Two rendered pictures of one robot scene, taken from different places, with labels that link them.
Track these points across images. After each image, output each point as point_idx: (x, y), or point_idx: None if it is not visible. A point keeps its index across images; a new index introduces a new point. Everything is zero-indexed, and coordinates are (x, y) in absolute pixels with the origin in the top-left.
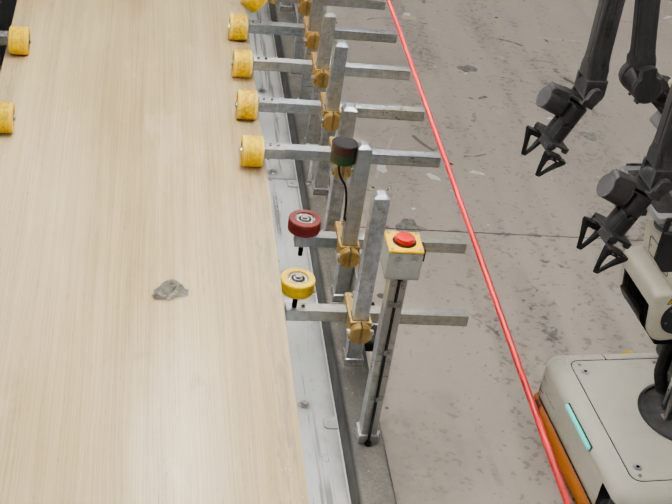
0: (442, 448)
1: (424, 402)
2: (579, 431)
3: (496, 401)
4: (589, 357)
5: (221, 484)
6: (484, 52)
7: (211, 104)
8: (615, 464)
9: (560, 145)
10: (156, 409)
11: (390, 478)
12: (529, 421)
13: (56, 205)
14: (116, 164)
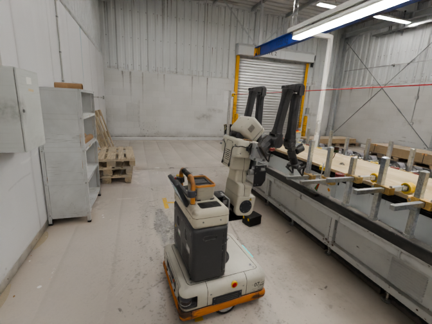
0: (287, 282)
1: (304, 300)
2: (246, 249)
3: (278, 308)
4: (250, 270)
5: (299, 153)
6: None
7: (425, 195)
8: (234, 238)
9: (289, 162)
10: (318, 156)
11: (281, 175)
12: (262, 301)
13: (389, 171)
14: (400, 179)
